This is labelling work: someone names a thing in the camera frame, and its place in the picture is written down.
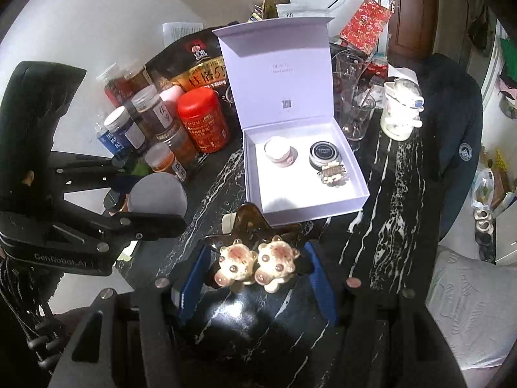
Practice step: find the brown wooden door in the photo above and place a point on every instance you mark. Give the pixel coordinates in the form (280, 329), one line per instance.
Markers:
(416, 8)

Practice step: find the red box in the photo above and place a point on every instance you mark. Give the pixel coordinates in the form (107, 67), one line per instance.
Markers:
(379, 69)

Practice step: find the white shoes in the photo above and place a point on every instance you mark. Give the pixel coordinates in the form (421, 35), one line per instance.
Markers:
(483, 218)

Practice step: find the clear jar dark red contents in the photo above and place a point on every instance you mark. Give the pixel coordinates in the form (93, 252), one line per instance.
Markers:
(115, 87)

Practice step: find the bear hair claw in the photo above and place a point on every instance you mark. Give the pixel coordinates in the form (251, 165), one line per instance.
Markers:
(238, 262)

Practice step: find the black hanging bags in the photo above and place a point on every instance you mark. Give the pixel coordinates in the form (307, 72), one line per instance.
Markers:
(480, 32)

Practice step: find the tall glass cup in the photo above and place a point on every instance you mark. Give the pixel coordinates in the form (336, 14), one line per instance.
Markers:
(347, 68)

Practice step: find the clear jar white label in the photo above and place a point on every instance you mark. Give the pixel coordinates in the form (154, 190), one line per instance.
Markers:
(151, 109)

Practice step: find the clear jar brown contents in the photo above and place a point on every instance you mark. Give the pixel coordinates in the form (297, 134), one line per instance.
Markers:
(139, 76)

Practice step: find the pink cream jar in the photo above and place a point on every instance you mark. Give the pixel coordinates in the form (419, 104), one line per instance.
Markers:
(280, 151)

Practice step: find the navy jacket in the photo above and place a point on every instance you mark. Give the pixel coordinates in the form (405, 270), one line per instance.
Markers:
(444, 129)

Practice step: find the metal spoon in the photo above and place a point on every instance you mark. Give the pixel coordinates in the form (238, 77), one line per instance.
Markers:
(364, 99)

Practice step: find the grey quilted cushion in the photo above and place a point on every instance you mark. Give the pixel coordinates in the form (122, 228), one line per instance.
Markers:
(472, 311)

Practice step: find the black cream jar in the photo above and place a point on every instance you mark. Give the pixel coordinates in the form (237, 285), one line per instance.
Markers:
(325, 151)

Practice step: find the cream flower hair claw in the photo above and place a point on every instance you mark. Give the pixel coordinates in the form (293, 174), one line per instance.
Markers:
(333, 176)

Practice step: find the blue jar white lid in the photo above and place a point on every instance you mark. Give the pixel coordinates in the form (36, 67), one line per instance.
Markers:
(121, 129)

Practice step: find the grey round case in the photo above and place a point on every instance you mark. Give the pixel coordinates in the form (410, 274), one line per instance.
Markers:
(159, 190)

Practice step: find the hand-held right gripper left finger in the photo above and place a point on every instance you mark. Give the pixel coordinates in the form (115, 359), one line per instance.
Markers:
(196, 287)

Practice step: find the white cartoon dog bottle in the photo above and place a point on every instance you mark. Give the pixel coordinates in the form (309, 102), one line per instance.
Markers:
(398, 125)

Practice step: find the red tin can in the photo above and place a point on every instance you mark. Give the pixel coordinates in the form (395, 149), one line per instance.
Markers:
(202, 121)

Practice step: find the black oat bag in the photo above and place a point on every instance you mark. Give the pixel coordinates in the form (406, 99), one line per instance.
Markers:
(190, 56)

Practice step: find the pink bottle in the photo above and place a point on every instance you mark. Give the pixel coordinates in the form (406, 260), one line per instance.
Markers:
(171, 95)

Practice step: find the woven straw fan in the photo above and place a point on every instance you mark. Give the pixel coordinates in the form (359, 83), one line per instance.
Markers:
(274, 0)

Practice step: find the red patterned gift bag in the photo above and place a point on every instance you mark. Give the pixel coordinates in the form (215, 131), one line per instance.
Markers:
(365, 22)

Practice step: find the green tote bag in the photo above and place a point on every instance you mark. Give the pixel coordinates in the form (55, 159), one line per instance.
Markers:
(509, 54)

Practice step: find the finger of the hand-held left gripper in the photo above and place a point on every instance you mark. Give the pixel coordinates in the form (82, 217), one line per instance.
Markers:
(153, 226)
(89, 171)

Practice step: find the white gift box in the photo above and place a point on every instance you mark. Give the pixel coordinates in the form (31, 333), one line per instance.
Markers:
(282, 64)

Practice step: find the small jar orange contents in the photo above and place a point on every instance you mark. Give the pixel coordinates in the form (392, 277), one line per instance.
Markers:
(161, 159)

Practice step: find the short glass cup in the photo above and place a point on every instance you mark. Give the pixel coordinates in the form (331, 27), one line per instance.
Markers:
(357, 125)

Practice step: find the white packet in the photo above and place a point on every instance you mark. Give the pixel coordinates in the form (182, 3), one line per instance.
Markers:
(301, 11)

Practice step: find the dark shoes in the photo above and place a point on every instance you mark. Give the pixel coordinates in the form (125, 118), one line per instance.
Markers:
(486, 246)

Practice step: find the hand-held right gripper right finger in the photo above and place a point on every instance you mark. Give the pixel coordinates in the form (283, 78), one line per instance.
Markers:
(323, 287)

